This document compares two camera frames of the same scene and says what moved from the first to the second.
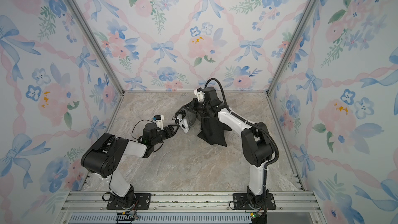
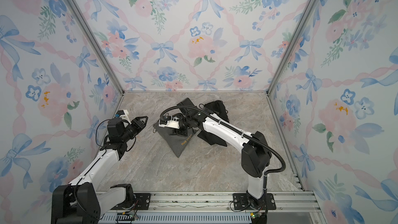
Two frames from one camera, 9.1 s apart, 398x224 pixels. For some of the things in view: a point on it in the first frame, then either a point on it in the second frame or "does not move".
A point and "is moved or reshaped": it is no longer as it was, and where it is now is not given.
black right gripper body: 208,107 -> 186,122
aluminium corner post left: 89,29 does not move
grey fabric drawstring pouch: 192,118 is moved or reshaped
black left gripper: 171,128 -> 139,124
